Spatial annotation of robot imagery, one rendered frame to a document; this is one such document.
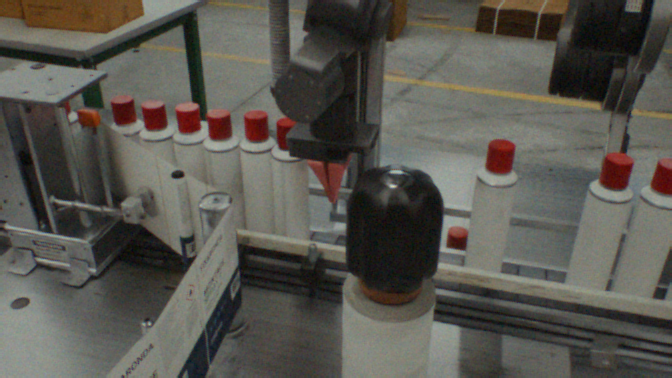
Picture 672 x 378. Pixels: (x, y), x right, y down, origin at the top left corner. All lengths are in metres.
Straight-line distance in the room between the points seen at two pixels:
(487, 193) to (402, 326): 0.30
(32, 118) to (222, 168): 0.25
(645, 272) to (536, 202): 0.36
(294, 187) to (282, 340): 0.21
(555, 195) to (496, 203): 0.42
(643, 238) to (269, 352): 0.48
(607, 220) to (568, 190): 0.43
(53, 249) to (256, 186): 0.30
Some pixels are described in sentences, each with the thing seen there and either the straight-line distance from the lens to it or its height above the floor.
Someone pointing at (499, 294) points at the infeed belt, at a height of 0.88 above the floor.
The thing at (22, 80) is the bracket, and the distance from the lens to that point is 0.89.
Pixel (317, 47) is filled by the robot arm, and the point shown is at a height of 1.23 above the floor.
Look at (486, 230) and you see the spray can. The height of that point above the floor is 0.97.
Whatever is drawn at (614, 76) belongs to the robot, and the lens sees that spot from 1.67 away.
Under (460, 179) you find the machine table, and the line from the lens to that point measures 1.22.
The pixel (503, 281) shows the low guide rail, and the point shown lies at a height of 0.91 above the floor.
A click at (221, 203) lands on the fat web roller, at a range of 0.69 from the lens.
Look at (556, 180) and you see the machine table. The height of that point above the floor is 0.83.
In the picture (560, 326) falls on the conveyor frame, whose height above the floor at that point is 0.86.
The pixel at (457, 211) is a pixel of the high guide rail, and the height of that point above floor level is 0.96.
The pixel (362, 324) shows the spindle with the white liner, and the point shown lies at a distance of 0.55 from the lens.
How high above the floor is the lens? 1.43
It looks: 31 degrees down
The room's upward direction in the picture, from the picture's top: straight up
